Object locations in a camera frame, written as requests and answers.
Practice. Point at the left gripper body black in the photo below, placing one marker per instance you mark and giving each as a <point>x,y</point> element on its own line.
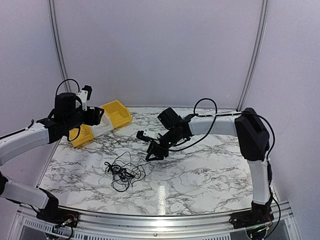
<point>93,118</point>

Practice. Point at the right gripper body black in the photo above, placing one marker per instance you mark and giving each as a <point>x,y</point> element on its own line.
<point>164,151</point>

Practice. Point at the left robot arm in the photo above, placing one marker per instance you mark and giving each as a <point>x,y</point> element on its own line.
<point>70,112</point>

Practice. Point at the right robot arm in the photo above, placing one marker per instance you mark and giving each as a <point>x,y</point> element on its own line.
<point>253,138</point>

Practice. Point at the white bin middle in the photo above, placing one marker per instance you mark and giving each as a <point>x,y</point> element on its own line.
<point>104,127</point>

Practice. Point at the yellow bin near left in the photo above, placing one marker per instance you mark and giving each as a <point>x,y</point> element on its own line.
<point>81,137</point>

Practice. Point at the yellow bin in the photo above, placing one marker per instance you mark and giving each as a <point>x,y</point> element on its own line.
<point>81,137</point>
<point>118,113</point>

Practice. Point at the yellow bin far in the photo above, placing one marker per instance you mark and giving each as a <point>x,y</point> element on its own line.
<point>118,113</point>

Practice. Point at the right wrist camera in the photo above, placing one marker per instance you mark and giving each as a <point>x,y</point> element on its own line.
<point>147,135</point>

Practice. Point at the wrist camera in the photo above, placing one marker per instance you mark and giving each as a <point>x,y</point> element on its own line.
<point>147,135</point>
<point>82,97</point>

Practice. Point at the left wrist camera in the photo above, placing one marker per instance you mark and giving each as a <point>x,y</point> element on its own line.
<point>82,97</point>

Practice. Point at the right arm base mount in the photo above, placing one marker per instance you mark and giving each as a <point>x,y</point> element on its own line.
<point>249,218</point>

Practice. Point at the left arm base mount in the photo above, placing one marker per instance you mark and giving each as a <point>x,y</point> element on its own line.
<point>59,216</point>

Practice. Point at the left corner aluminium post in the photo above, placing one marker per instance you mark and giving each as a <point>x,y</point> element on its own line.
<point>56,39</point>

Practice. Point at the corner aluminium post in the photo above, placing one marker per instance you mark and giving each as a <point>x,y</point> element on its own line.
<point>56,39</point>
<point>261,28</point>

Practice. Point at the aluminium front rail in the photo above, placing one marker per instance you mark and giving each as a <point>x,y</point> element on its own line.
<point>107,226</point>

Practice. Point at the right corner aluminium post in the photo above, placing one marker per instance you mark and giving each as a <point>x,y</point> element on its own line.
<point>261,28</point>

